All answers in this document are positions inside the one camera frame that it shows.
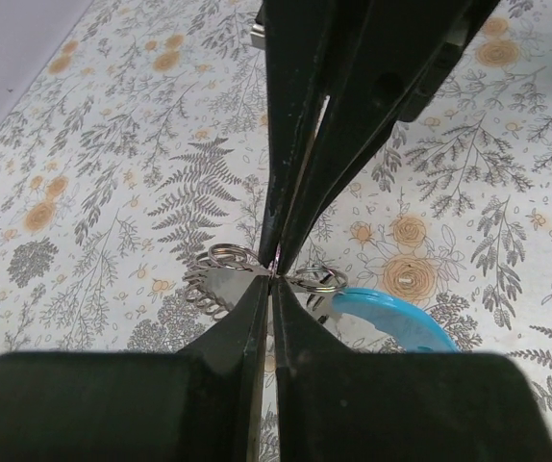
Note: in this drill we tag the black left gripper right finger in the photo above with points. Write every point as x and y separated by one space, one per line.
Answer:
337 404

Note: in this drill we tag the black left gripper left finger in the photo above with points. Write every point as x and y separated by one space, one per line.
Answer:
201 403

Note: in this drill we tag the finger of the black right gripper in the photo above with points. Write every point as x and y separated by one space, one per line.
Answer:
384 62
295 39

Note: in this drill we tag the blue key tag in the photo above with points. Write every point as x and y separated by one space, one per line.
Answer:
408 325

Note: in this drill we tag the floral patterned tablecloth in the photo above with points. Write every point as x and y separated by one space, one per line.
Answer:
143 142

